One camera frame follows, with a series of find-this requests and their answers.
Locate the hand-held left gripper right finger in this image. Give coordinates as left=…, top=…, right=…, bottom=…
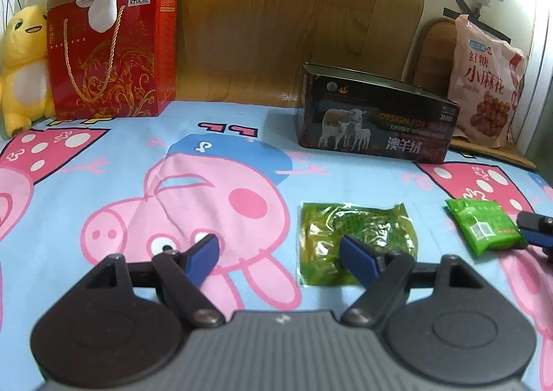
left=339, top=235, right=482, bottom=329

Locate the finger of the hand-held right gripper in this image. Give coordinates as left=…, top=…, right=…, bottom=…
left=523, top=231, right=553, bottom=265
left=516, top=210, right=553, bottom=237

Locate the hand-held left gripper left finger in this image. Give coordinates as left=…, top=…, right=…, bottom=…
left=82, top=234, right=225, bottom=329

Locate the clear green pickle packet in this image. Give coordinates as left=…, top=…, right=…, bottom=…
left=297, top=201, right=419, bottom=287

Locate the green snack packet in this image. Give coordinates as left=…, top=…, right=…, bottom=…
left=445, top=198, right=528, bottom=256

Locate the black cardboard box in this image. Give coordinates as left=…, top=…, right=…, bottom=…
left=297, top=64, right=459, bottom=165

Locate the pig print blanket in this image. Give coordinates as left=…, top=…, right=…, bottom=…
left=0, top=99, right=553, bottom=379

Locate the large pink snack bag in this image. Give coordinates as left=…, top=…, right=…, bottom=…
left=447, top=15, right=525, bottom=149

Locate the wooden chair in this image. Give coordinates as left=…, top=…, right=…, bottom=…
left=402, top=17, right=538, bottom=169

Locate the red gift box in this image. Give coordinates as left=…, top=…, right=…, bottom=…
left=46, top=0, right=179, bottom=120

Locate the yellow duck plush toy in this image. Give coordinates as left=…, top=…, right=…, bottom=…
left=0, top=4, right=55, bottom=139

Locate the wooden headboard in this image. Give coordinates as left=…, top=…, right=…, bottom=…
left=45, top=0, right=426, bottom=113

